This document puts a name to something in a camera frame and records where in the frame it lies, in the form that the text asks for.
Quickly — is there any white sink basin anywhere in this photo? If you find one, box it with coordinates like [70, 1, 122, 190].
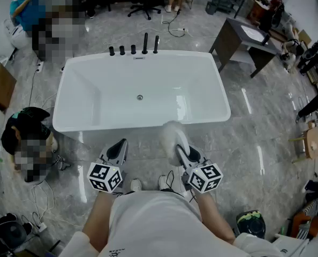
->
[240, 24, 266, 44]

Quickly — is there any person's right white shoe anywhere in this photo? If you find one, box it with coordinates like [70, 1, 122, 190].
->
[158, 175, 170, 191]

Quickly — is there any small wooden chair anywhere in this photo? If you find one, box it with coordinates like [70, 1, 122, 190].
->
[289, 124, 318, 164]

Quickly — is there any white box appliance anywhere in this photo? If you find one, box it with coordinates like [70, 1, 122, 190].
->
[275, 234, 310, 257]

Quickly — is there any black round fan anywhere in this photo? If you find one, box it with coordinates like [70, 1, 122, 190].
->
[0, 213, 33, 254]

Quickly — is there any person's right forearm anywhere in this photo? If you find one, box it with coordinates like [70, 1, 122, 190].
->
[195, 193, 236, 245]

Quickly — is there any person's left forearm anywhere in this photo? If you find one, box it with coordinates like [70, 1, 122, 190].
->
[82, 190, 115, 241]

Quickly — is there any white bathtub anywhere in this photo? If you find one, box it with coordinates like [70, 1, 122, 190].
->
[52, 49, 231, 134]

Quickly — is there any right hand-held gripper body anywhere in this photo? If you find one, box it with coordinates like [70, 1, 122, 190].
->
[182, 161, 223, 195]

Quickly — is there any white fluffy cleaning cloth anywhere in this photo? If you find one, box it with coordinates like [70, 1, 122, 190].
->
[158, 119, 190, 167]

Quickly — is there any black office chair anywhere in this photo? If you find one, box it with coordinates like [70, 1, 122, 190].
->
[127, 0, 162, 20]

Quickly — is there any person's white shirt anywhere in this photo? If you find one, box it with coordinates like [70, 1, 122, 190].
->
[65, 190, 283, 257]

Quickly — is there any dark wooden vanity cabinet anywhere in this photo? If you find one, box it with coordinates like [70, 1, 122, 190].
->
[209, 17, 280, 79]

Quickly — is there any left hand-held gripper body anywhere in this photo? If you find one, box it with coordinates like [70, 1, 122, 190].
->
[87, 156, 127, 195]

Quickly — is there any orange striped case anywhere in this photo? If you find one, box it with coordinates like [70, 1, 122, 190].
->
[291, 199, 318, 240]

